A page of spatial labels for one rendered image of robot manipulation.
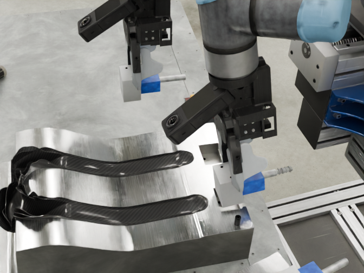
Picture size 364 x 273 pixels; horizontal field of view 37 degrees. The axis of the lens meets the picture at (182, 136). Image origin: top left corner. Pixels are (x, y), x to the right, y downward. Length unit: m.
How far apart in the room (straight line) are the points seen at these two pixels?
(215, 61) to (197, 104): 0.08
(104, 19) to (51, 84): 0.39
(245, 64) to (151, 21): 0.29
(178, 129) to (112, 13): 0.28
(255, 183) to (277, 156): 1.38
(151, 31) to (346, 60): 0.40
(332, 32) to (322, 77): 0.47
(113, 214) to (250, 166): 0.24
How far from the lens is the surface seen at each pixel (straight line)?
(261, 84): 0.80
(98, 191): 0.95
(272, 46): 2.90
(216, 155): 1.05
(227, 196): 0.90
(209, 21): 0.72
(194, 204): 0.94
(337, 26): 0.68
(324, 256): 1.76
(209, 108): 0.79
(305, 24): 0.68
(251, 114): 0.80
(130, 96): 1.09
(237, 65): 0.75
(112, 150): 1.03
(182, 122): 0.80
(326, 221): 1.84
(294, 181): 2.21
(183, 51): 1.42
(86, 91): 1.30
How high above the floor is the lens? 1.62
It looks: 44 degrees down
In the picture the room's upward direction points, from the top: 2 degrees clockwise
